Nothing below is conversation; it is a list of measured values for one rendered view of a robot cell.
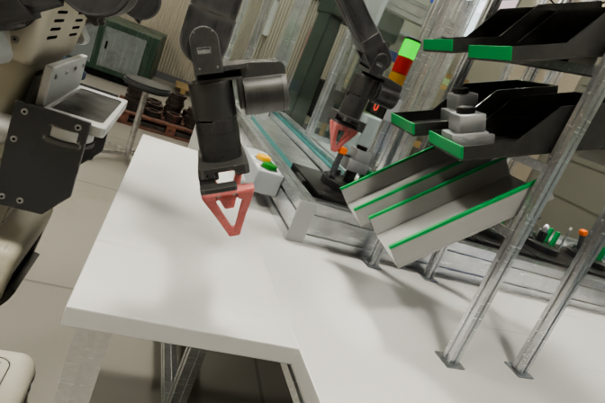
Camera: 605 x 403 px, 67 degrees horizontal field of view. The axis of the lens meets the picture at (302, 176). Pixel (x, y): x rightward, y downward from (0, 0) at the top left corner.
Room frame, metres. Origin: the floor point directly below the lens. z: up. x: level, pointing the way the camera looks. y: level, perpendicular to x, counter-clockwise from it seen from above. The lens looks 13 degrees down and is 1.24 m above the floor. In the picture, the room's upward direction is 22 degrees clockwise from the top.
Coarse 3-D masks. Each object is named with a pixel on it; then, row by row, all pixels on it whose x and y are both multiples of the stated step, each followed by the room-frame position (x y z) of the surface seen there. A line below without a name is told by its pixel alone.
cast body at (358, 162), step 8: (352, 152) 1.18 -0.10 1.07; (360, 152) 1.17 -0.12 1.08; (368, 152) 1.19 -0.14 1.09; (344, 160) 1.18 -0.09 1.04; (352, 160) 1.16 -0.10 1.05; (360, 160) 1.17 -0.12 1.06; (368, 160) 1.18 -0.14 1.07; (352, 168) 1.16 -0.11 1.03; (360, 168) 1.17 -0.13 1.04; (368, 168) 1.20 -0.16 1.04
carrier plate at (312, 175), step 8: (296, 168) 1.21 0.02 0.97; (304, 168) 1.23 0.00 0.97; (312, 168) 1.28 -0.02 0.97; (304, 176) 1.15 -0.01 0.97; (312, 176) 1.18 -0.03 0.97; (320, 176) 1.21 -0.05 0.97; (304, 184) 1.13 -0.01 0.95; (312, 184) 1.09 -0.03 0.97; (320, 184) 1.12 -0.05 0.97; (312, 192) 1.07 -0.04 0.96; (320, 192) 1.05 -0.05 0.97; (328, 192) 1.08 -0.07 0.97; (336, 192) 1.12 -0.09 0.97; (328, 200) 1.04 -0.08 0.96; (336, 200) 1.05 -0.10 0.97; (344, 200) 1.07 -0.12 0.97
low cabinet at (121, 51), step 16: (96, 32) 6.10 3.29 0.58; (112, 32) 6.16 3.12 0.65; (128, 32) 6.23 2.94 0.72; (144, 32) 6.41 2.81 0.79; (160, 32) 7.91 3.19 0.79; (80, 48) 6.06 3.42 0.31; (96, 48) 6.12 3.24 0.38; (112, 48) 6.18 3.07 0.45; (128, 48) 6.24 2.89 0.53; (144, 48) 6.30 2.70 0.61; (160, 48) 7.12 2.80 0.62; (96, 64) 6.13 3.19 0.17; (112, 64) 6.19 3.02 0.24; (128, 64) 6.26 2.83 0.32; (144, 64) 6.33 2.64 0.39; (112, 80) 6.26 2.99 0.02
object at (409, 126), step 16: (512, 80) 1.02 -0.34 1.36; (480, 96) 1.01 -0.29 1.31; (496, 96) 0.88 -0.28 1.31; (512, 96) 0.88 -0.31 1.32; (400, 112) 0.98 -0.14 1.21; (416, 112) 0.98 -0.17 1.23; (432, 112) 0.99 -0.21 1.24; (400, 128) 0.92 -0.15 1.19; (416, 128) 0.85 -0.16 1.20; (432, 128) 0.86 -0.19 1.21
